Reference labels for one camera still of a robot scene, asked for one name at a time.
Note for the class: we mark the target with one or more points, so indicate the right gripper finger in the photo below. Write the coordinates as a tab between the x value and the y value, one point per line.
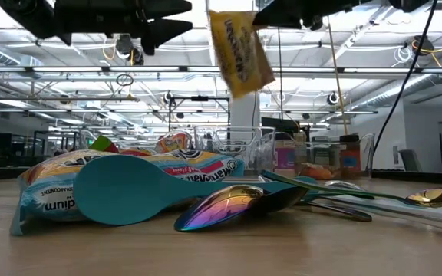
282	15

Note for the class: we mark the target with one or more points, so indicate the teal plastic spoon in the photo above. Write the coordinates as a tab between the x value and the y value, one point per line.
129	188

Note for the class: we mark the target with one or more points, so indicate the green edged ramen pack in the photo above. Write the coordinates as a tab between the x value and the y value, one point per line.
104	145

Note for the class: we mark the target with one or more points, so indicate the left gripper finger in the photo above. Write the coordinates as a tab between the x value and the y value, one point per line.
163	32
163	8

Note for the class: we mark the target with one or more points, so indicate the yellow ramen noodle pack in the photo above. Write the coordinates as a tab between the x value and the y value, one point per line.
240	53

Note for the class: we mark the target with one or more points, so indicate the orange spice jar black lid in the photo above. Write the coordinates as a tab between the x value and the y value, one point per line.
350	159

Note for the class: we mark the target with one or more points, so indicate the grey office chair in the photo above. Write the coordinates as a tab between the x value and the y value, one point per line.
411	159

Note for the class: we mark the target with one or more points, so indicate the distant black frame rig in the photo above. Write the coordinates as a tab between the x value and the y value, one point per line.
200	98

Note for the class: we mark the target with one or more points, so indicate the blue ramen noodle pack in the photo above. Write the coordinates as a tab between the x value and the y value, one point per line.
52	191

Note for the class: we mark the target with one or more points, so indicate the purple label spice jar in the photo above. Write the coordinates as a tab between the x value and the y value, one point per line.
285	159

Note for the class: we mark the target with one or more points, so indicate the white building column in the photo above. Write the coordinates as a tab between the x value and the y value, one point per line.
244	111

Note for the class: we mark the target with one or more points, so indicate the green lid spice jar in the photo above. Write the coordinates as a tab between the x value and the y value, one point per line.
321	151

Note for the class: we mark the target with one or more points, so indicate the clear plastic bin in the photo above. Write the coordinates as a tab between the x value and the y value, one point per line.
84	138
367	153
244	149

